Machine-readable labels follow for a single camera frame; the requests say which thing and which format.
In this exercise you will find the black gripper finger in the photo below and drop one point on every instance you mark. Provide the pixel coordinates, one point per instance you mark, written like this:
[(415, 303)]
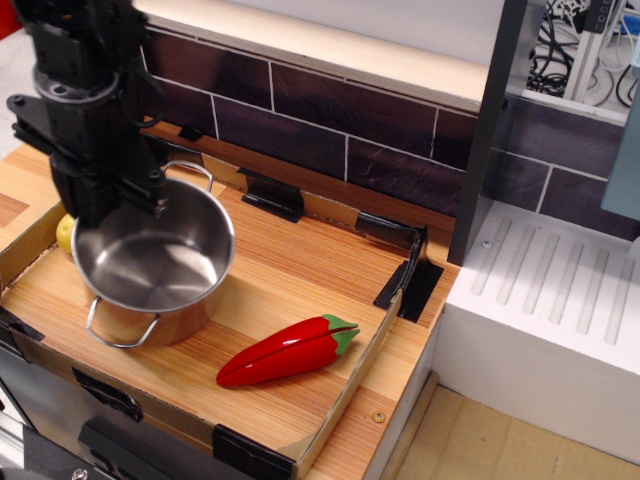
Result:
[(147, 195), (87, 196)]

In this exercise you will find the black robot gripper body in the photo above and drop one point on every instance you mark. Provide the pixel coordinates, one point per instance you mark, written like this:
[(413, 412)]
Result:
[(97, 128)]

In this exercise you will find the stainless steel pot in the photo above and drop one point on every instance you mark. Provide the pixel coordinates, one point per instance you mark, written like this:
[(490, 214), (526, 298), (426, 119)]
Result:
[(155, 280)]

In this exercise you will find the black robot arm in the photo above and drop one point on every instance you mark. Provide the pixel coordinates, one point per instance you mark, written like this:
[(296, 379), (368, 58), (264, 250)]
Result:
[(85, 42)]

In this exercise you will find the cardboard fence with black tape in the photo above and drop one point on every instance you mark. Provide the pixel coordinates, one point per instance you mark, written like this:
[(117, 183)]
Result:
[(341, 423)]

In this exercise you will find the yellow toy potato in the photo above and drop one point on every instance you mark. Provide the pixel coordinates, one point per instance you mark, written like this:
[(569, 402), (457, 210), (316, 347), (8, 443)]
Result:
[(64, 232)]

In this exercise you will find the red toy chili pepper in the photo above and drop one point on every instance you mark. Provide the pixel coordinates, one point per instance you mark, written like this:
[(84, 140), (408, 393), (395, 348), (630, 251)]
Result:
[(305, 346)]

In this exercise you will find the light wooden shelf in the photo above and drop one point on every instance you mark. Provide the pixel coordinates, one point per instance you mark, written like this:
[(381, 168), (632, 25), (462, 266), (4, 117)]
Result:
[(352, 57)]

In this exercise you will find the dark grey vertical panel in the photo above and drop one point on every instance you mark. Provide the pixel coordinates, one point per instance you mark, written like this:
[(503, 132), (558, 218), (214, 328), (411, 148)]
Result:
[(474, 197)]

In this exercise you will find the white sink drainboard unit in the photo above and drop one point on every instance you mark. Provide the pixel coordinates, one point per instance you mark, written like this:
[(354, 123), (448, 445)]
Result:
[(542, 324)]

